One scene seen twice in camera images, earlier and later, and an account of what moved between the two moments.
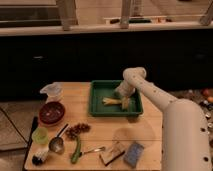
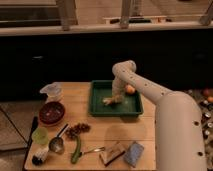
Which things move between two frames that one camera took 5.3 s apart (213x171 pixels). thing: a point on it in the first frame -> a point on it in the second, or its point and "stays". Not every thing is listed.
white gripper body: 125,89 -> 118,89
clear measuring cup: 54,92 stays
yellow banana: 111,101 stays
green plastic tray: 101,89 stays
